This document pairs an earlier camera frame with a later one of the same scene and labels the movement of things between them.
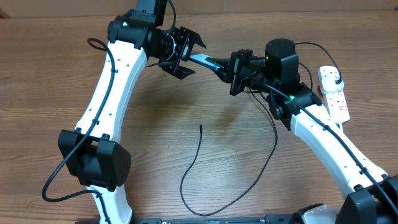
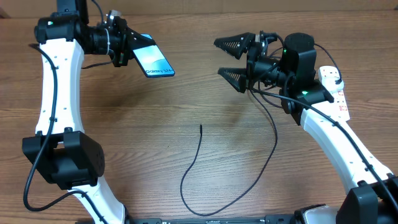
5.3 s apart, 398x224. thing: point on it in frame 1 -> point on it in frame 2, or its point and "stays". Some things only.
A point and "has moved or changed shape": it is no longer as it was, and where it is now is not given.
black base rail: (275, 219) stays
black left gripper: (186, 37) -> (127, 42)
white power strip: (336, 101) stays
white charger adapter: (329, 85) stays
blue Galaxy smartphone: (201, 58) has moved or changed shape
